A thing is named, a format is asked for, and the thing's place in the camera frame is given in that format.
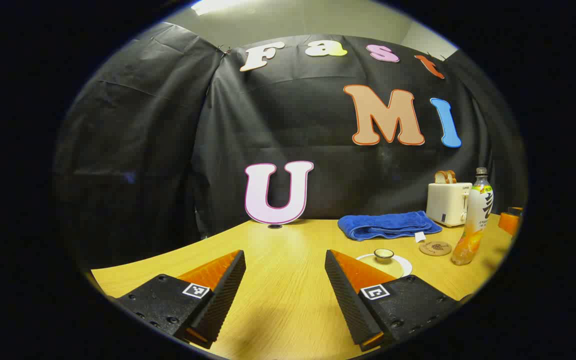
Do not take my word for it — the white label water bottle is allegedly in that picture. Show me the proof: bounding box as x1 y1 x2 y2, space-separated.
451 167 495 266

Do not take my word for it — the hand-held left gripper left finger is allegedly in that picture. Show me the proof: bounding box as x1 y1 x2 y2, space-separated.
115 249 247 350

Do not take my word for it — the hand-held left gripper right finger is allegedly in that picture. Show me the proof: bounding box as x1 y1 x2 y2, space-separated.
324 249 462 352

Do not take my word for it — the cream white toaster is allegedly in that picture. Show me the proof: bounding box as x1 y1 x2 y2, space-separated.
426 182 473 228

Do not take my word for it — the blue towel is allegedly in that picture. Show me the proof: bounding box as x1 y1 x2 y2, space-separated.
337 210 443 242

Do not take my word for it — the black backdrop cloth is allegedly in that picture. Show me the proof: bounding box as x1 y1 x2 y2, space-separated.
53 22 529 271

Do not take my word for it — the round brown coaster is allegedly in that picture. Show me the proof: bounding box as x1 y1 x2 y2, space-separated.
419 240 453 257

